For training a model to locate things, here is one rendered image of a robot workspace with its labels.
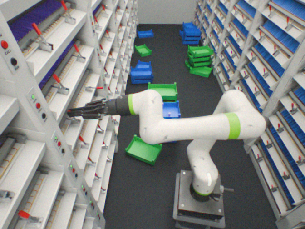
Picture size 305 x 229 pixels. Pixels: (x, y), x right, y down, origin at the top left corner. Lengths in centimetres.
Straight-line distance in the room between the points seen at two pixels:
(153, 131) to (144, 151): 118
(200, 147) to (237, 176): 84
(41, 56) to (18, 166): 35
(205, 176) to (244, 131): 37
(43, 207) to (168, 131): 51
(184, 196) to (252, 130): 64
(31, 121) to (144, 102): 40
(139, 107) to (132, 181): 107
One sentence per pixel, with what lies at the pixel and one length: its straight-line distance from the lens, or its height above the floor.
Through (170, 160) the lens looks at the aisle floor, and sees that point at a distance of 187.
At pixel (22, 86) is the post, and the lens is 62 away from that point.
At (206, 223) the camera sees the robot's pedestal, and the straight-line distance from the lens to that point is 139.
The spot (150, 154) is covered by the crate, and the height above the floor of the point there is 0.
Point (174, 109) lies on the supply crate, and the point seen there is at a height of 32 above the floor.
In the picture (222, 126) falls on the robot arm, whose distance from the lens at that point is 82.
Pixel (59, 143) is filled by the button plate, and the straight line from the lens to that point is 78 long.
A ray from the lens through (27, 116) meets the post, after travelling 64.
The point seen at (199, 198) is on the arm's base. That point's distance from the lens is 128.
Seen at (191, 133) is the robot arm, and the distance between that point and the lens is 79.
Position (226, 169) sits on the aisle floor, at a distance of 194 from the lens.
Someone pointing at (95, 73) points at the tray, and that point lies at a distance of 133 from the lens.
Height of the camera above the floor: 157
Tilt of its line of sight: 44 degrees down
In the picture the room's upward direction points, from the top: 1 degrees clockwise
